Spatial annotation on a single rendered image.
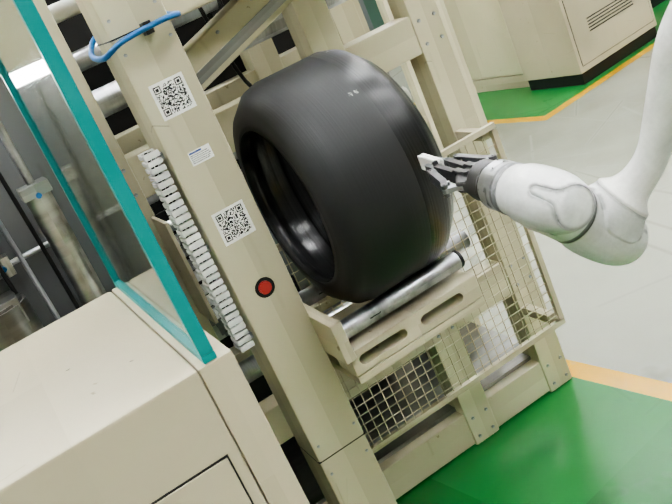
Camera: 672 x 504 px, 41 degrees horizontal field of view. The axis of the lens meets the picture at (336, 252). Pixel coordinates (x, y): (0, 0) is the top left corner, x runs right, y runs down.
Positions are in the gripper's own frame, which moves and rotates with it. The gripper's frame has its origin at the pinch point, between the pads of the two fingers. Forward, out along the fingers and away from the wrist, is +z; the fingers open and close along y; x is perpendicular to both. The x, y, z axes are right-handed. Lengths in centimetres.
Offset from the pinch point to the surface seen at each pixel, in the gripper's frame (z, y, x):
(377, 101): 17.3, -1.7, -10.4
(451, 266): 18.6, -6.0, 33.3
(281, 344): 26, 36, 32
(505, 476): 52, -16, 128
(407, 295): 18.4, 6.8, 33.5
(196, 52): 73, 14, -25
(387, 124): 14.0, -0.6, -6.2
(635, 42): 355, -372, 160
